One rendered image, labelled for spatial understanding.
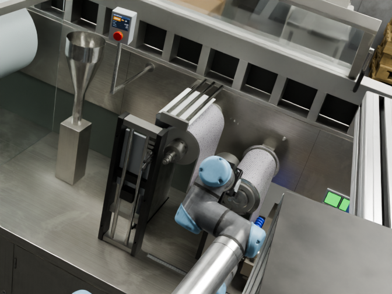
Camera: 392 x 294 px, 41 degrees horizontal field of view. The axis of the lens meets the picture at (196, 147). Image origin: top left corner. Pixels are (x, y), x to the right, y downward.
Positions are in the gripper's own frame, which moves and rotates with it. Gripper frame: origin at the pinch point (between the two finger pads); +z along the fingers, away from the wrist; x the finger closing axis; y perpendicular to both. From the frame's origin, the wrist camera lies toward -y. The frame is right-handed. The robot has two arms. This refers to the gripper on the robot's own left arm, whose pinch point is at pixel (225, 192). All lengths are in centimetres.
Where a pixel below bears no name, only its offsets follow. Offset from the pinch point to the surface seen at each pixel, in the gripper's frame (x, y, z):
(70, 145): 68, -6, 35
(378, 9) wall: -14, 324, 499
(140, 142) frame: 33.1, 3.9, 4.7
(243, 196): -3.9, 2.2, 16.6
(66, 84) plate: 90, 17, 50
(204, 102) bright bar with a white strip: 22.3, 26.6, 17.2
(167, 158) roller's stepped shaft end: 22.8, 2.7, 5.9
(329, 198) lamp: -31, 17, 48
